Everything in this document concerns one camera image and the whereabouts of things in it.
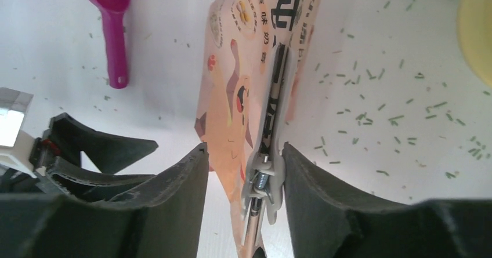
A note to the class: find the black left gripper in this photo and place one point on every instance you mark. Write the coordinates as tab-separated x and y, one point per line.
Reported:
67	138

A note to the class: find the magenta plastic scoop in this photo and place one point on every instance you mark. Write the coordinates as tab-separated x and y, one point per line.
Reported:
112	14

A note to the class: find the yellow green litter box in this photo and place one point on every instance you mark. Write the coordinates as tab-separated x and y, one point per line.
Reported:
474	36

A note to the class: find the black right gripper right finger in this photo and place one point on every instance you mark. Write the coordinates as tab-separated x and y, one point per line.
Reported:
328	217

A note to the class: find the pink cat litter bag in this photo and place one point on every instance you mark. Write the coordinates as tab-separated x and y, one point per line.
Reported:
240	37

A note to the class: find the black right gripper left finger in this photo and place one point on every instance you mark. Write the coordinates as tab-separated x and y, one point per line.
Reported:
161	217

